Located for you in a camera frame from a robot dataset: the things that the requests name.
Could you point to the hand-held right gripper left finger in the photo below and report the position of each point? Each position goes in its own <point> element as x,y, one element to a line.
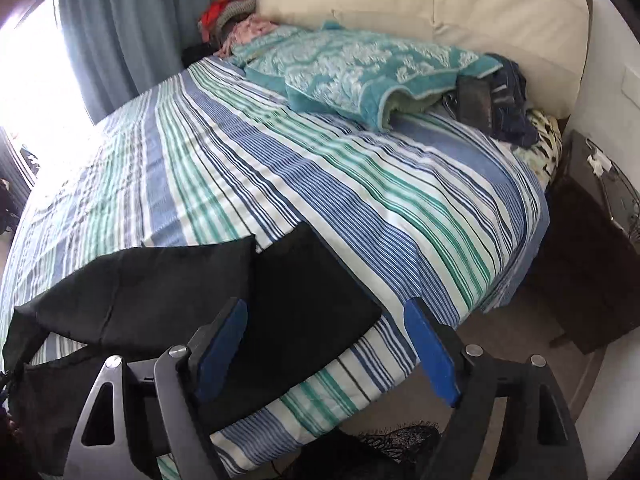
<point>220,355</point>

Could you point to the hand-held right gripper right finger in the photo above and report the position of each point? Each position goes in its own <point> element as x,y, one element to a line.
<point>431,355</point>

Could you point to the black pants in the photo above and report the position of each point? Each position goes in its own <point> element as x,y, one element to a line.
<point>130,285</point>

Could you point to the black lace cloth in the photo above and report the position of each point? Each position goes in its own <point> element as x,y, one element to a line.
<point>380,450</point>

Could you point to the dark brown nightstand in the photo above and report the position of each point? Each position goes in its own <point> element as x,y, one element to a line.
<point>585,260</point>

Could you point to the striped bed sheet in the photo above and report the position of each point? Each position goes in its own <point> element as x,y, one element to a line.
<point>320,175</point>

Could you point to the camouflage patterned cloth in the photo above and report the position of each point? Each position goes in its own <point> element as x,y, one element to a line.
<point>542,145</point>

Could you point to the white plug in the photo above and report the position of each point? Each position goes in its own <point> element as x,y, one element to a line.
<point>599,162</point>

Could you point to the black flat pouch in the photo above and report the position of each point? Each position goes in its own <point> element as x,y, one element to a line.
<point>472,102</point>

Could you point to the dark blue clothes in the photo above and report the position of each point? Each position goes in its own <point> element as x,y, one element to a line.
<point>510,105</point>

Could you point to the large teal patterned pillow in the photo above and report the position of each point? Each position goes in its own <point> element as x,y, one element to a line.
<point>350,75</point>

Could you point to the black bag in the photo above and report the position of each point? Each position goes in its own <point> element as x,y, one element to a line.
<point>200,55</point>

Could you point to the small teal patterned pillow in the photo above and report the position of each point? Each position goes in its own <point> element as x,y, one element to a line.
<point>260,47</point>

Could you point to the pink cloth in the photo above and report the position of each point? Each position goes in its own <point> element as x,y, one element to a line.
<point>250,30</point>

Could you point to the blue curtain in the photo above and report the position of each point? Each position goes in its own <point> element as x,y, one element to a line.
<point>135,25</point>

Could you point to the red and grey clothes pile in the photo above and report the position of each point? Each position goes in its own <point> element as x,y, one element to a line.
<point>227,10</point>

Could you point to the cream padded headboard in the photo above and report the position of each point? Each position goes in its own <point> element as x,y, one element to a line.
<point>480,5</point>

